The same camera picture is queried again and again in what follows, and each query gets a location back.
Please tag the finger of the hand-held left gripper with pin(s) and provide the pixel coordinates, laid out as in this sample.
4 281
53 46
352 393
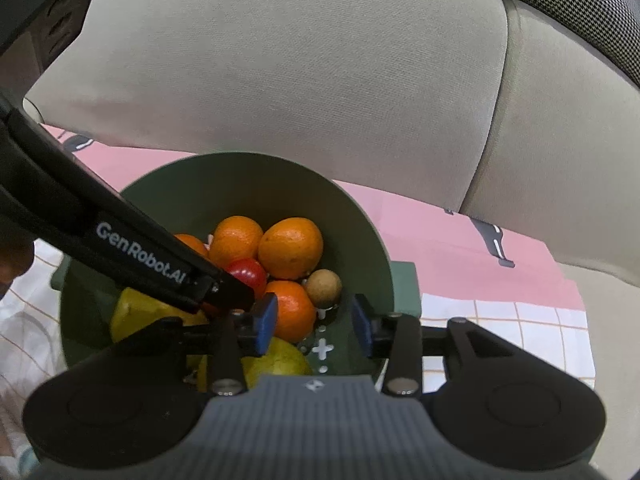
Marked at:
235 295

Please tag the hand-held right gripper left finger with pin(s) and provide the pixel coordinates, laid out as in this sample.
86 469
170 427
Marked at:
265 322

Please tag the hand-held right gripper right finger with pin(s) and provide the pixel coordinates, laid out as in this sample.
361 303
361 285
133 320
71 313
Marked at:
361 327

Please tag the red cherry tomato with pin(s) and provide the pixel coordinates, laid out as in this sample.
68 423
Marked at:
247 272

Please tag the orange tangerine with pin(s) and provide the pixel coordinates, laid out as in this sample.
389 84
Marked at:
292 310
237 240
192 245
290 247

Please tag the small brown kiwi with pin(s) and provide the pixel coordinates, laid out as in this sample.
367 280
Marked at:
324 286

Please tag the green colander bowl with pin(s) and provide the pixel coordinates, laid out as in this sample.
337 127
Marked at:
260 185

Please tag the yellow-green citrus fruit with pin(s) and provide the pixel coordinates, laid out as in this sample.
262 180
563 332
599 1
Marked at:
280 360

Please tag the yellow lemon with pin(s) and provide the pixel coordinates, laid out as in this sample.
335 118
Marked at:
135 312

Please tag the pink printed cloth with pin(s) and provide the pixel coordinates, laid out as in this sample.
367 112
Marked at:
450 240

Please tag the dark slotted object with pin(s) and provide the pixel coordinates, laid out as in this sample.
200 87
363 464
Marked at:
45 0

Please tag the beige sofa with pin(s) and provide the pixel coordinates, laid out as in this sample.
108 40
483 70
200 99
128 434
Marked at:
300 60

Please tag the dark grey chequered cushion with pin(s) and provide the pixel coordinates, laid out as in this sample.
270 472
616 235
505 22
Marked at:
575 0

